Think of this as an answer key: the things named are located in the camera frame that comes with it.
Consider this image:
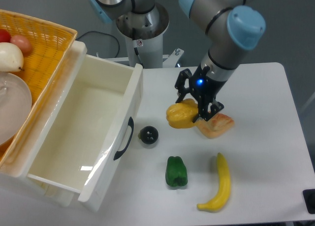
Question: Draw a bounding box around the black drawer handle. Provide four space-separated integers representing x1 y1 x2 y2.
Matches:
113 117 134 161

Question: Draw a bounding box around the pink peach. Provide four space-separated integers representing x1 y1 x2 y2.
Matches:
10 35 32 55

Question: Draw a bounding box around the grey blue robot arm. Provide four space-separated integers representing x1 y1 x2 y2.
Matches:
89 0 266 121

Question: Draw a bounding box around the white pear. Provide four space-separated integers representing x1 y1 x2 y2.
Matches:
0 42 24 72

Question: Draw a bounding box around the yellow bell pepper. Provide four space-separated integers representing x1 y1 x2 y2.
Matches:
166 98 198 129

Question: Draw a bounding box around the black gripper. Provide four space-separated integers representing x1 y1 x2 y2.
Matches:
175 65 226 123

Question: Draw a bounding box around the yellow woven basket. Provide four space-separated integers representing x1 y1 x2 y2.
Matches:
0 9 77 164

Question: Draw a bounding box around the black object at edge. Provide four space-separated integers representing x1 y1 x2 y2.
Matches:
302 189 315 214

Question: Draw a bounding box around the white plate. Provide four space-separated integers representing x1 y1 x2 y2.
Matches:
0 72 32 144

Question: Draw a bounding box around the red tomato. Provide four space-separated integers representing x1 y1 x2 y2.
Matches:
0 29 11 43

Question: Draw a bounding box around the white drawer cabinet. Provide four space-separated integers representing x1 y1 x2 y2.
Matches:
0 41 87 207

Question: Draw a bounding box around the white open drawer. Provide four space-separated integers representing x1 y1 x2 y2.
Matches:
26 55 144 212

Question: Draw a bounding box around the yellow banana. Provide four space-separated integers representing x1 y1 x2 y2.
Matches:
196 153 231 212

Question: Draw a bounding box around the black cable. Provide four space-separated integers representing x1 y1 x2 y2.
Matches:
76 31 120 58

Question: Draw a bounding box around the green bell pepper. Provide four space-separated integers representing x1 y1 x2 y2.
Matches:
165 156 188 187

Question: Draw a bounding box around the toy pastry slice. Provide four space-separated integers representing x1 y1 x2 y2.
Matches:
196 113 235 139

